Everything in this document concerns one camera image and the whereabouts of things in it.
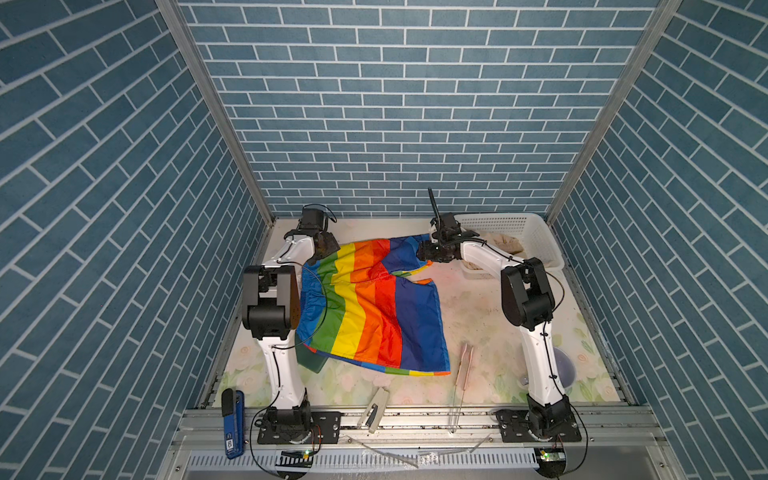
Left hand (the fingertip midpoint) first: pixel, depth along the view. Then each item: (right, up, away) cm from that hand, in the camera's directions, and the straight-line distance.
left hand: (328, 246), depth 103 cm
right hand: (+32, -1, +2) cm, 33 cm away
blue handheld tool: (-16, -40, -30) cm, 53 cm away
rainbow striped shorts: (+10, -19, -10) cm, 24 cm away
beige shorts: (+64, +2, +7) cm, 64 cm away
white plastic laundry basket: (+73, +4, +11) cm, 74 cm away
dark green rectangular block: (-1, -32, -19) cm, 37 cm away
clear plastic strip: (+42, -49, -32) cm, 72 cm away
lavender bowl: (+70, -32, -23) cm, 80 cm away
